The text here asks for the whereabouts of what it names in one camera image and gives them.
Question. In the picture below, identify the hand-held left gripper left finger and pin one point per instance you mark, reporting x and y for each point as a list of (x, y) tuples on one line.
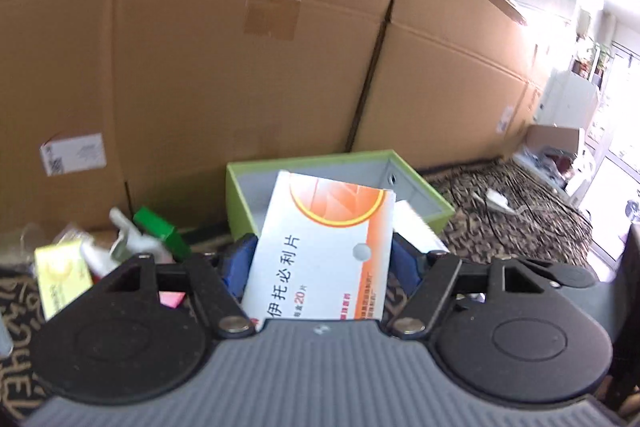
[(236, 268)]

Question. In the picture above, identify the large plain cardboard box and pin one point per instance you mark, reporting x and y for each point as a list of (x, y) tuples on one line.
[(450, 87)]

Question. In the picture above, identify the leopard print cloth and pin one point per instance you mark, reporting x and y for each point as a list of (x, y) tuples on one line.
[(525, 227)]

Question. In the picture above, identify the small open cardboard box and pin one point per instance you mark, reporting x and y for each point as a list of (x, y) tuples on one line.
[(555, 139)]

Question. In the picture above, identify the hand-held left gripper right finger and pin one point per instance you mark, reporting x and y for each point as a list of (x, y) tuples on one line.
[(406, 263)]

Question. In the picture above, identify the small green box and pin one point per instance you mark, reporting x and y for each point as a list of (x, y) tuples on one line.
[(162, 229)]

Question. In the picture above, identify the white shipping label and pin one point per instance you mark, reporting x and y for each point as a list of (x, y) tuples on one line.
[(505, 119), (72, 154)]

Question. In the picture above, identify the white spray bottle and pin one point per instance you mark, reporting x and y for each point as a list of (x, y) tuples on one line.
[(107, 257)]

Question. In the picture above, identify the pink sticky notes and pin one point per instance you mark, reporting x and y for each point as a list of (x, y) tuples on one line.
[(171, 299)]

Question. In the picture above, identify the green storage box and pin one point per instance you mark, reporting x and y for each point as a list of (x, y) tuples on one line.
[(432, 202)]

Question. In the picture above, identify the white charger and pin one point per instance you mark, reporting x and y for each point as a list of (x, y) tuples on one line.
[(497, 201)]

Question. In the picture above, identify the white and orange medicine box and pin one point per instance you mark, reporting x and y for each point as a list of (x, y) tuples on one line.
[(320, 257)]

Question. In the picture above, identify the clear plastic wrapper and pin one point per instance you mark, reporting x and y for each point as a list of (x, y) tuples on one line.
[(70, 236)]

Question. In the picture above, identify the yellow medicine box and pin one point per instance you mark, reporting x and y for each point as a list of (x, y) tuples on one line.
[(57, 277)]

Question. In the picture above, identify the dark furniture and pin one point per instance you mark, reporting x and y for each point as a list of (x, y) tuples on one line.
[(630, 307)]

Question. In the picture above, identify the white cabinet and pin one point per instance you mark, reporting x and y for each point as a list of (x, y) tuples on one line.
[(570, 99)]

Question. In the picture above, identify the large cardboard box with tape patch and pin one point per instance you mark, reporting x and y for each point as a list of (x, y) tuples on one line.
[(225, 82)]

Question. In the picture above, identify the white paper box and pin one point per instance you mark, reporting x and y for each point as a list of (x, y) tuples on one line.
[(417, 227)]

